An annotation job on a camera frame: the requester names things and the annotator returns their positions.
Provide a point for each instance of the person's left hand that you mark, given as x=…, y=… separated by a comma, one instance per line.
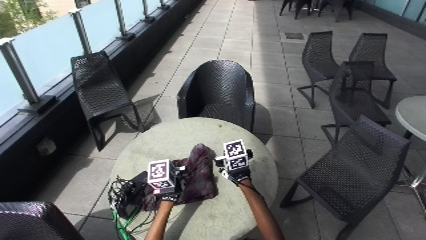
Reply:
x=181, y=181

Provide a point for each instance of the person's right hand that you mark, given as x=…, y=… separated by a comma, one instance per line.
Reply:
x=237, y=174

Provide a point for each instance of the white marker cube right glove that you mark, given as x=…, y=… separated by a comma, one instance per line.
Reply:
x=234, y=154

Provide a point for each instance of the white marker cube glove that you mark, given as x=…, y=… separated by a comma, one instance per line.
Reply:
x=160, y=176
x=234, y=154

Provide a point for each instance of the white marker cube left glove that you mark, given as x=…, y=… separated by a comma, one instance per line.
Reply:
x=160, y=176

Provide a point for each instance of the dark maroon cloth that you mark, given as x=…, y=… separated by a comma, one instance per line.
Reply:
x=200, y=178

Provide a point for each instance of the black device box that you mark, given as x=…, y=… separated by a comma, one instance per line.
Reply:
x=134, y=186

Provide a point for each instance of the black rounded tub chair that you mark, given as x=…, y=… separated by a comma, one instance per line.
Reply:
x=220, y=93

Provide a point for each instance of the black perforated armless chair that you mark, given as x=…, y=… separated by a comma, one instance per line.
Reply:
x=354, y=173
x=373, y=56
x=318, y=61
x=354, y=96
x=100, y=90

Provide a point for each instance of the black woven chair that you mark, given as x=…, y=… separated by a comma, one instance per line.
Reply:
x=34, y=221

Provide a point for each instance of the square floor drain cover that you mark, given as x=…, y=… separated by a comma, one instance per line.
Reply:
x=294, y=35

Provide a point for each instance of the round white side table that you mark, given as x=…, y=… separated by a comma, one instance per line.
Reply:
x=413, y=115

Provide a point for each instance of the frosted glass railing panel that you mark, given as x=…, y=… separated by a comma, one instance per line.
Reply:
x=46, y=50
x=101, y=21
x=8, y=90
x=133, y=11

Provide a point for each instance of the black background chair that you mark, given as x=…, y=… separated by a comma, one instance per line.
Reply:
x=337, y=6
x=295, y=5

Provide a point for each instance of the small grey palm camera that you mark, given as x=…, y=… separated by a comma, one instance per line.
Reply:
x=220, y=162

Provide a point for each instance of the metal railing post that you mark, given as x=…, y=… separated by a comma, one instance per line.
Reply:
x=162, y=3
x=146, y=10
x=81, y=31
x=120, y=18
x=21, y=78

